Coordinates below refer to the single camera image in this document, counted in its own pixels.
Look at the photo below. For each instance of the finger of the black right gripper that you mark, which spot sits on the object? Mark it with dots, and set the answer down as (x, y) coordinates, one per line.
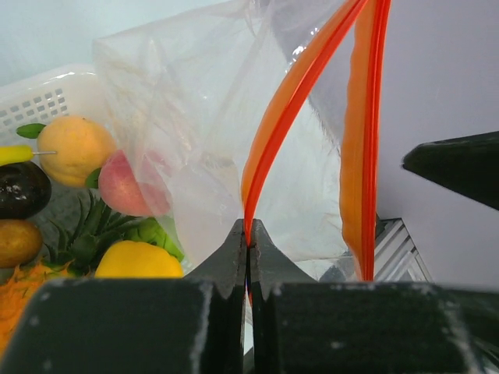
(466, 165)

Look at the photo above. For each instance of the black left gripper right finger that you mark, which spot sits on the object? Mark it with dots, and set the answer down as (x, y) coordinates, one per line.
(285, 335)

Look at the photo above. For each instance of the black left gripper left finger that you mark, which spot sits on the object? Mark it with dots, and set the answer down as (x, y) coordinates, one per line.
(221, 279)

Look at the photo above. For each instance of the yellow toy bell pepper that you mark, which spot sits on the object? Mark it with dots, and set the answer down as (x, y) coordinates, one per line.
(128, 259)

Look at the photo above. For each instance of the pink toy peach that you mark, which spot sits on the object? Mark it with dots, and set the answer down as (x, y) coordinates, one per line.
(119, 189)

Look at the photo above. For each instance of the clear zip bag red zipper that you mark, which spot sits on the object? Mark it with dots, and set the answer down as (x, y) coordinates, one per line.
(267, 111)

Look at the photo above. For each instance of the green toy bell pepper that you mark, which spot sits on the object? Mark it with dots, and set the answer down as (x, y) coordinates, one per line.
(151, 232)

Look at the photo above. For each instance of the orange toy pineapple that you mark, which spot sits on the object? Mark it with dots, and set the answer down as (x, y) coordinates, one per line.
(76, 254)

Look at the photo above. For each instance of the orange toy fruit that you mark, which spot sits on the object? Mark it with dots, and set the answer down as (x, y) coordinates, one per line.
(72, 147)

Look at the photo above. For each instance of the brown toy potato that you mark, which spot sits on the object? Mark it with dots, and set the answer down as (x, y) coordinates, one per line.
(21, 241)

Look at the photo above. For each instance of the dark purple toy eggplant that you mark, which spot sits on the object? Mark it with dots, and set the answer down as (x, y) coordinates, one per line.
(25, 190)

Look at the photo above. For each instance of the yellow toy banana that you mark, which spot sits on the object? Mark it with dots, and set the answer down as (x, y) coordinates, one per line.
(15, 154)

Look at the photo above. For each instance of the white perforated plastic basket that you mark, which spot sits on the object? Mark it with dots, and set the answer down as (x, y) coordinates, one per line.
(42, 99)

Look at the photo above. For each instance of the aluminium frame post right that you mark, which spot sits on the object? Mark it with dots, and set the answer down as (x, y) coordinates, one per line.
(396, 256)

